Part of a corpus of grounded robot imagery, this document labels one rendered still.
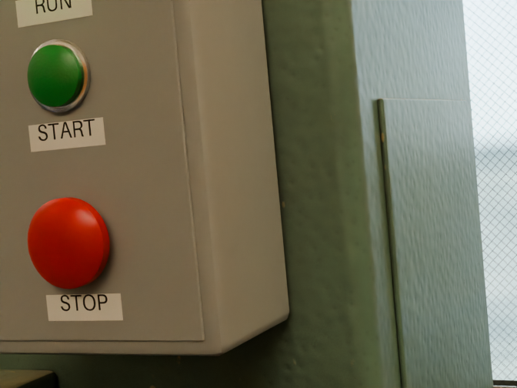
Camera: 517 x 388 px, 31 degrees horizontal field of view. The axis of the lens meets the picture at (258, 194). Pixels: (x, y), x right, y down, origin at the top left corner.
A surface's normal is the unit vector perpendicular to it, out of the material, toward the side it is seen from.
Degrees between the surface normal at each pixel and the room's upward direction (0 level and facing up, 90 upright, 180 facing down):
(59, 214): 81
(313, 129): 90
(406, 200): 90
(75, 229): 85
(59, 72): 90
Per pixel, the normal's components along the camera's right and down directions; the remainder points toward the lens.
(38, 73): -0.45, 0.07
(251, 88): 0.91, -0.06
